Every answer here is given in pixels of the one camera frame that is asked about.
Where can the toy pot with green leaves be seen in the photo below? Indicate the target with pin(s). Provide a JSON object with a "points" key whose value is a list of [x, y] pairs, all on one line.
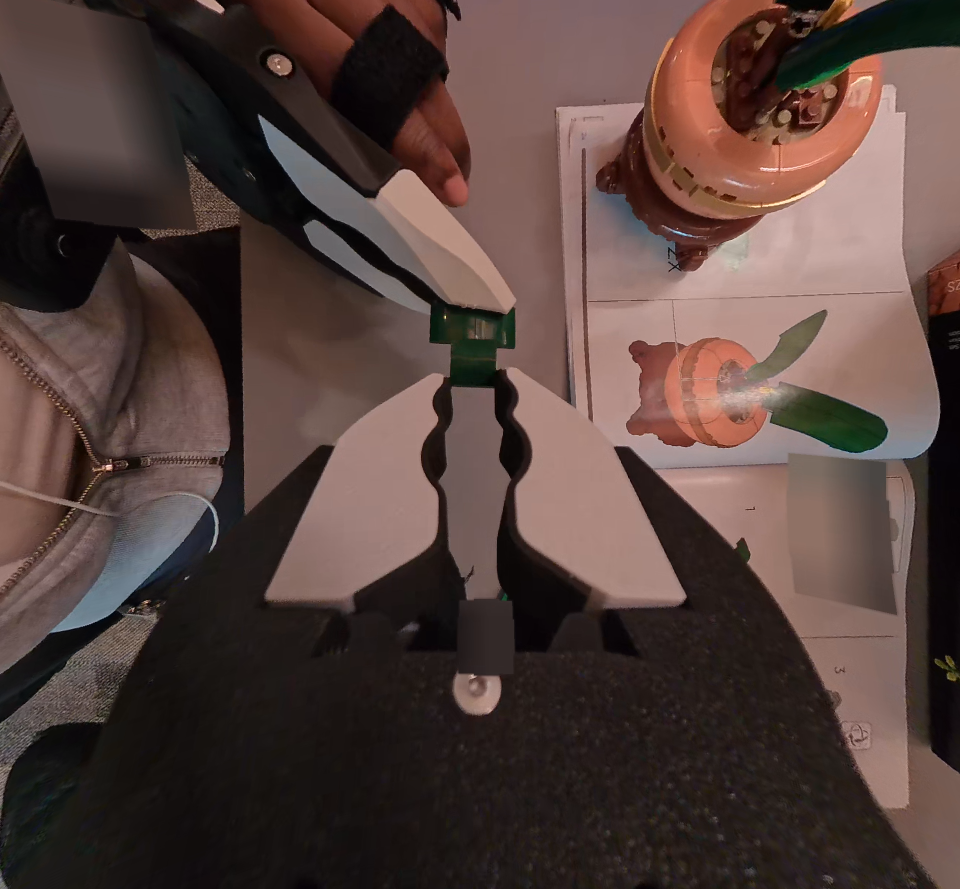
{"points": [[750, 116]]}

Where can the dark orchid print toy box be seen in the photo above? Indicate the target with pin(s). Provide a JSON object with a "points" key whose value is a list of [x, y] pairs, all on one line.
{"points": [[945, 454]]}

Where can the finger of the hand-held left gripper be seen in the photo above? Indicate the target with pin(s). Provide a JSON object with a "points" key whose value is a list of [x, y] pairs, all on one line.
{"points": [[435, 244], [352, 259]]}

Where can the person's dark pants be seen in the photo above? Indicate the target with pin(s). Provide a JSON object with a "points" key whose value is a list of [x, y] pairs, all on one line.
{"points": [[191, 551]]}

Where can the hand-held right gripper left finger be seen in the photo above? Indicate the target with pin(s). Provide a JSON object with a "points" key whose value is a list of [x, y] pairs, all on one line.
{"points": [[352, 514]]}

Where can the person in beige hoodie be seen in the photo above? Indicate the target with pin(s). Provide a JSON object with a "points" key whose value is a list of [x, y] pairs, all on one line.
{"points": [[112, 379]]}

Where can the dark green toy bracket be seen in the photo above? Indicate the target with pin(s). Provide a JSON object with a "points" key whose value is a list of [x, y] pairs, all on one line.
{"points": [[472, 325]]}

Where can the instruction booklet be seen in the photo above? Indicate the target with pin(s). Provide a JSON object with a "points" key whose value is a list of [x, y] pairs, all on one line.
{"points": [[825, 289]]}

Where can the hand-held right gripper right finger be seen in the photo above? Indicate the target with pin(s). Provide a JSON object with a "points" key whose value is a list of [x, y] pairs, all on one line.
{"points": [[592, 521]]}

